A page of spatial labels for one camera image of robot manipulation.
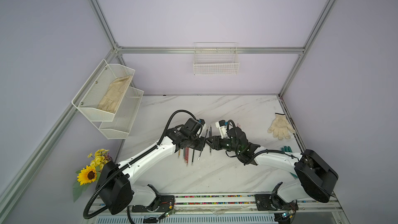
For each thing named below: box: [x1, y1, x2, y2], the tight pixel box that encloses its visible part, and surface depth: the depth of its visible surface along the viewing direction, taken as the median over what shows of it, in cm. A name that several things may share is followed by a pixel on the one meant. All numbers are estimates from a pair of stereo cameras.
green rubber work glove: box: [281, 145, 293, 153], surface depth 93 cm
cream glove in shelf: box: [97, 74, 133, 114], surface depth 80 cm
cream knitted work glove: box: [267, 112, 296, 140], surface depth 103 cm
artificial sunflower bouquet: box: [72, 148, 113, 203], surface depth 61 cm
